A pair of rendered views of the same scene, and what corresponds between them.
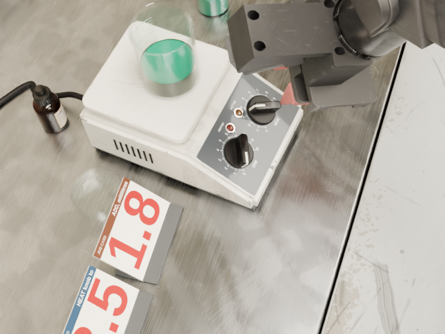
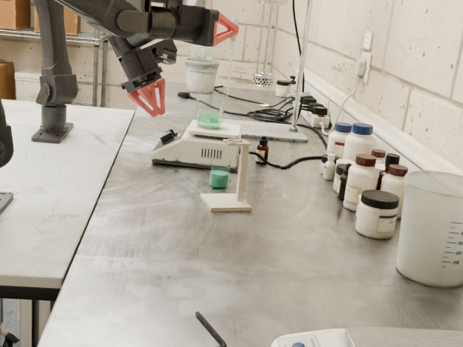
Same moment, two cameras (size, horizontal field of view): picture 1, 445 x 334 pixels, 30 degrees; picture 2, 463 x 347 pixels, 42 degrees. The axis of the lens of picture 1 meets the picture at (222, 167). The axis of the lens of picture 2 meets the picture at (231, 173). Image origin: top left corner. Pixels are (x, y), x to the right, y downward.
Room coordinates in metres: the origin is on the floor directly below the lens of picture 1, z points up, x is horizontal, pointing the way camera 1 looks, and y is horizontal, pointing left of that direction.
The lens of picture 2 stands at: (1.70, -0.64, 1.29)
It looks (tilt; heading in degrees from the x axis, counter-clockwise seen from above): 16 degrees down; 148
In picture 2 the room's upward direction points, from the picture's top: 6 degrees clockwise
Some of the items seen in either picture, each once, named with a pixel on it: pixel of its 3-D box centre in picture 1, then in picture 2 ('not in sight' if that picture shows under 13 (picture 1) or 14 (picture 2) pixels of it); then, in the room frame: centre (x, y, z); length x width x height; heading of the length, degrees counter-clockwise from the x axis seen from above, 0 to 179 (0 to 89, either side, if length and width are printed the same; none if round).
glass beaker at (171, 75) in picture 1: (168, 52); (209, 111); (0.50, 0.04, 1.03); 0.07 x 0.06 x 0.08; 130
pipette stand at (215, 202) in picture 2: not in sight; (228, 172); (0.77, -0.06, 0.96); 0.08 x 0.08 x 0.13; 78
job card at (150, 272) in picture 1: (139, 230); not in sight; (0.37, 0.09, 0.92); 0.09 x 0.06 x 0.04; 157
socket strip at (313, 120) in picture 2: not in sight; (309, 110); (0.03, 0.71, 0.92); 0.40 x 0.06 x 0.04; 154
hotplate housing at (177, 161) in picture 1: (184, 111); (202, 145); (0.49, 0.03, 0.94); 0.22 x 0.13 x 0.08; 57
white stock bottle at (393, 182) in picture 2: not in sight; (394, 191); (0.91, 0.24, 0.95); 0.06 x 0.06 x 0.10
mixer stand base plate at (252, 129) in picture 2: not in sight; (254, 129); (0.21, 0.36, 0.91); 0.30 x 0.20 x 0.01; 64
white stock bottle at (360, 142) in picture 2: not in sight; (358, 151); (0.69, 0.34, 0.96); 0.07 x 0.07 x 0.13
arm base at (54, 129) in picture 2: not in sight; (54, 118); (0.17, -0.24, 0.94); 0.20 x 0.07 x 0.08; 154
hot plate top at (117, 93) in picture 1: (157, 79); (214, 129); (0.50, 0.05, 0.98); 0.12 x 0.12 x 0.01; 57
